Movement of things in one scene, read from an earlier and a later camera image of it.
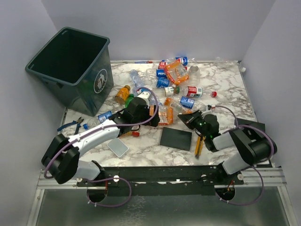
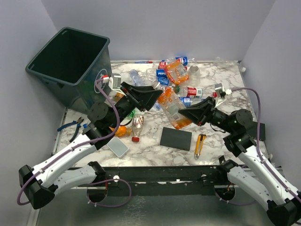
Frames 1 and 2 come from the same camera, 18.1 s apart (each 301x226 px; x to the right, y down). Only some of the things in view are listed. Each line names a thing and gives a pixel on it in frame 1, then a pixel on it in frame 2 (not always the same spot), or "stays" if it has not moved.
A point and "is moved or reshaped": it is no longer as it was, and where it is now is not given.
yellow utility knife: [201, 140] stays
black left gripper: [154, 123] to [143, 97]
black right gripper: [189, 118] to [200, 113]
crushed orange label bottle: [176, 105] is moved or reshaped
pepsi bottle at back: [184, 60] stays
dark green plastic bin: [76, 66] stays
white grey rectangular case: [118, 147] stays
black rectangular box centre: [176, 139] stays
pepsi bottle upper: [153, 73] stays
